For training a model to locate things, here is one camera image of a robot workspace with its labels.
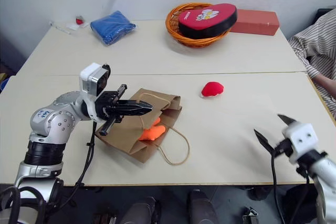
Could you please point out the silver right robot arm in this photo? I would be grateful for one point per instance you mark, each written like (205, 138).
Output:
(326, 176)

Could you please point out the blue bin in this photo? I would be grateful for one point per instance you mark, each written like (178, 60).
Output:
(3, 82)

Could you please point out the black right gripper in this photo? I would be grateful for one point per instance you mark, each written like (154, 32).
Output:
(284, 146)

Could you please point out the white pen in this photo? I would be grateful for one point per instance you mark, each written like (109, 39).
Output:
(61, 28)

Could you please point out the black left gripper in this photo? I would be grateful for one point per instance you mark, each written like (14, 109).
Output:
(105, 103)

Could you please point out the blue cloth in plastic bag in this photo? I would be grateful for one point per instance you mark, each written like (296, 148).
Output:
(113, 26)

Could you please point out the brown paper bag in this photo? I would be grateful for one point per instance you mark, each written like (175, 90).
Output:
(126, 136)

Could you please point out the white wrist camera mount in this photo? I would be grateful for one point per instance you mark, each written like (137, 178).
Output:
(90, 78)
(302, 136)

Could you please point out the person in striped shirt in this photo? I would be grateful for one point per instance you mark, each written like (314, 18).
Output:
(319, 43)

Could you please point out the orange plush toy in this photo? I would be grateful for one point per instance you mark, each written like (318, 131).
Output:
(153, 131)

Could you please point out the clear plastic packet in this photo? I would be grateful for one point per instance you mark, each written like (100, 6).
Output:
(78, 21)

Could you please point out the black chair back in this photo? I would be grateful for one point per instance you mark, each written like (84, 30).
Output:
(321, 14)

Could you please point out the orange wicker basket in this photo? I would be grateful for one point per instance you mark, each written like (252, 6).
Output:
(174, 33)

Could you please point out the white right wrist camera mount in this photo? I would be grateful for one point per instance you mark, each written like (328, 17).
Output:
(302, 136)

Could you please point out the person's bare forearm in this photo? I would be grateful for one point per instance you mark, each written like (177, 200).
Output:
(326, 81)

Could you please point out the dark rounded grey shape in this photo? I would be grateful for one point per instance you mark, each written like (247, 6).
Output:
(140, 211)

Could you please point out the red plush toy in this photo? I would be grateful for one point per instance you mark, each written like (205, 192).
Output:
(212, 89)

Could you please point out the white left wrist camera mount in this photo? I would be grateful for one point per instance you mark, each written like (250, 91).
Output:
(90, 78)

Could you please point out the red rectangular box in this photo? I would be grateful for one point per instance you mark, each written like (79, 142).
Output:
(256, 23)

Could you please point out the red heart-shaped case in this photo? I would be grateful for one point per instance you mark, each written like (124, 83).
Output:
(204, 22)

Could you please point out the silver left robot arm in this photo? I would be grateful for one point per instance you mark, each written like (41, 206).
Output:
(61, 123)

